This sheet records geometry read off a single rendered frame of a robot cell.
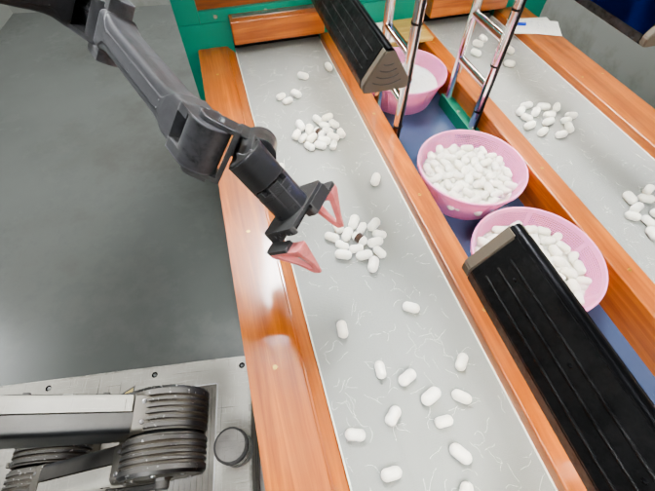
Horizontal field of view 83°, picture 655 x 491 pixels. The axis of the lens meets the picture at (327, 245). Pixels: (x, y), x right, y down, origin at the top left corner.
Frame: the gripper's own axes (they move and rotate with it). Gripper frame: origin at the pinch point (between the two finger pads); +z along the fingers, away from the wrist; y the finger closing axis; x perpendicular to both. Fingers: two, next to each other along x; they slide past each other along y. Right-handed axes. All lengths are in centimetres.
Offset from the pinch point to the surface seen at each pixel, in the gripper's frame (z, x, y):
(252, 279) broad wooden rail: 2.1, -20.4, 3.8
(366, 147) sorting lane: 8.6, -16.4, -44.3
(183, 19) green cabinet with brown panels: -44, -61, -65
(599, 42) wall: 109, 17, -263
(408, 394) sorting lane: 26.1, 4.7, 12.3
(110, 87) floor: -59, -215, -120
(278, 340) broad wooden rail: 8.7, -12.4, 13.2
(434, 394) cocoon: 26.7, 8.9, 11.3
